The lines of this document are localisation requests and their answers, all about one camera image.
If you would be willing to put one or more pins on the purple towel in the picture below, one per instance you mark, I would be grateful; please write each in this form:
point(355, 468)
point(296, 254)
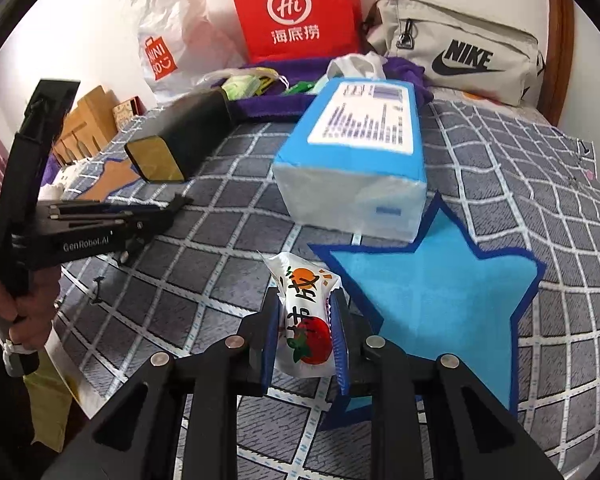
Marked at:
point(407, 75)

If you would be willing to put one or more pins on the dark green tin box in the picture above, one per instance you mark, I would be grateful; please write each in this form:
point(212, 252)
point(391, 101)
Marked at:
point(190, 125)

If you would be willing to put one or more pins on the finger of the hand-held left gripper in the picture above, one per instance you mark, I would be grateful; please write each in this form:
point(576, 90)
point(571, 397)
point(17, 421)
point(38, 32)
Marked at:
point(160, 212)

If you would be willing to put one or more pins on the white fruit print snack packet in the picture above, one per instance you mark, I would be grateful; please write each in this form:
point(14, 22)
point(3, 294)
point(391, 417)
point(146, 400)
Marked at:
point(305, 310)

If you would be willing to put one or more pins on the small white plastic bag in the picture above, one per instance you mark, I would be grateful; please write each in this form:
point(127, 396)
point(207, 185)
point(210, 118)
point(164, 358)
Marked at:
point(350, 65)

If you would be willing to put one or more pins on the blue star patch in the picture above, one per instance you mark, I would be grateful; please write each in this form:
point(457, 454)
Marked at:
point(430, 310)

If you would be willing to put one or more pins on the white plastic shopping bag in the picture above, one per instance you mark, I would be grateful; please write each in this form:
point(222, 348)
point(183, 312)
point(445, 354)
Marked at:
point(180, 20)

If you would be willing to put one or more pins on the grey fabric bag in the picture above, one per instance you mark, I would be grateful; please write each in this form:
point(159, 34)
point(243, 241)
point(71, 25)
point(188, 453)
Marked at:
point(455, 25)

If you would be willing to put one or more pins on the clear plastic bag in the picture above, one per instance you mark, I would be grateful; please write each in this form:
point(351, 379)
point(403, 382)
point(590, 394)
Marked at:
point(210, 80)

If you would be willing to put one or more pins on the small green packet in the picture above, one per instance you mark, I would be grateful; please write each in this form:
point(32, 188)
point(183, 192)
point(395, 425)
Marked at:
point(302, 89)

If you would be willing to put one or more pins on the green tissue pack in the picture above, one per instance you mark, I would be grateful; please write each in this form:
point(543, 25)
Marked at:
point(240, 87)

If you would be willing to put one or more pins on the yellow paper bag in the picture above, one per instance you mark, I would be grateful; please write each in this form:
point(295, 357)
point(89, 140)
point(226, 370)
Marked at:
point(47, 410)

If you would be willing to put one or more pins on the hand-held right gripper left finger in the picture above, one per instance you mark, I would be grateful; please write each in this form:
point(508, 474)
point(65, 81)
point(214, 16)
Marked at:
point(270, 345)

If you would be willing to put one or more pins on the blue tissue pack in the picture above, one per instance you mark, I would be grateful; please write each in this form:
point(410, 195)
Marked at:
point(350, 160)

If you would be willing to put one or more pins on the red paper bag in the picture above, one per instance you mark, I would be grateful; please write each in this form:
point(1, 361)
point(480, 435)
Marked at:
point(300, 10)

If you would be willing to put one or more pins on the grey checked bed sheet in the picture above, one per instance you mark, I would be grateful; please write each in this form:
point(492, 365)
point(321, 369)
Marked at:
point(555, 210)

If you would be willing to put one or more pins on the person's left hand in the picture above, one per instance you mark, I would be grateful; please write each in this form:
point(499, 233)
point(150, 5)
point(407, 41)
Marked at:
point(35, 315)

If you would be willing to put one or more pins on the wooden headboard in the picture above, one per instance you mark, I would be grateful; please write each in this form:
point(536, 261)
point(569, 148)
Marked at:
point(560, 60)

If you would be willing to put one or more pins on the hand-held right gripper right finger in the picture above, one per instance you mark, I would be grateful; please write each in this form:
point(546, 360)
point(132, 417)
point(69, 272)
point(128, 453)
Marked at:
point(341, 345)

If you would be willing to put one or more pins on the brown cardboard box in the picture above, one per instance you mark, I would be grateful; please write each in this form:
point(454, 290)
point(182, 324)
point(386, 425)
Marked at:
point(85, 120)

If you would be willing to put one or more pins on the orange star patch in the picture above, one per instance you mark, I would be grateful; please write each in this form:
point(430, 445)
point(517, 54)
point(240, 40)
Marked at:
point(110, 182)

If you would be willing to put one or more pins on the red patterned box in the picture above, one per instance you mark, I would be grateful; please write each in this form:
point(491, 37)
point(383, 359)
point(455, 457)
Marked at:
point(127, 112)

